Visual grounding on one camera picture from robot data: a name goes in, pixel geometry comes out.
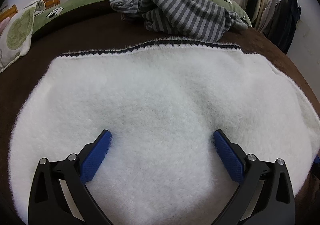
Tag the hanging dark clothes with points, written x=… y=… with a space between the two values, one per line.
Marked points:
x=275 y=19

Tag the white pillow green heart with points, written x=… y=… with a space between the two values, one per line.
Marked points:
x=16 y=36

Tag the grey striped garment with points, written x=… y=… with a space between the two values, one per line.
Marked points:
x=198 y=19

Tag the wooden headboard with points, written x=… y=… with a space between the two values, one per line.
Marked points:
x=9 y=13

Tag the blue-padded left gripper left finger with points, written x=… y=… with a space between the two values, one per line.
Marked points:
x=58 y=192

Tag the pink pillow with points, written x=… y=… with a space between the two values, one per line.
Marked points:
x=3 y=24

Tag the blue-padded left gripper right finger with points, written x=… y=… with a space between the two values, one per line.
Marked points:
x=264 y=194

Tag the white fuzzy cardigan black trim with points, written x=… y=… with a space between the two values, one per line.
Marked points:
x=162 y=102

